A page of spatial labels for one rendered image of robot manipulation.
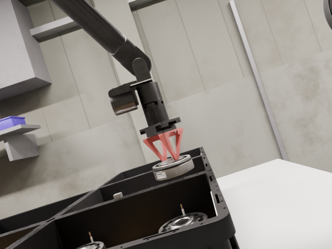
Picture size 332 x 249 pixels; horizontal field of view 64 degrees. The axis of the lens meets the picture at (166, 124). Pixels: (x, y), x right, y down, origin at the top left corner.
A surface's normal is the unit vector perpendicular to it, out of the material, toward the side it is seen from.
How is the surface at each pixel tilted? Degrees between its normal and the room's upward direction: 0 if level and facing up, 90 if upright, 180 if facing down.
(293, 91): 90
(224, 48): 90
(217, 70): 90
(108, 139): 90
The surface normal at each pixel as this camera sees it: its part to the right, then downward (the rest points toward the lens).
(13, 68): -0.02, -0.02
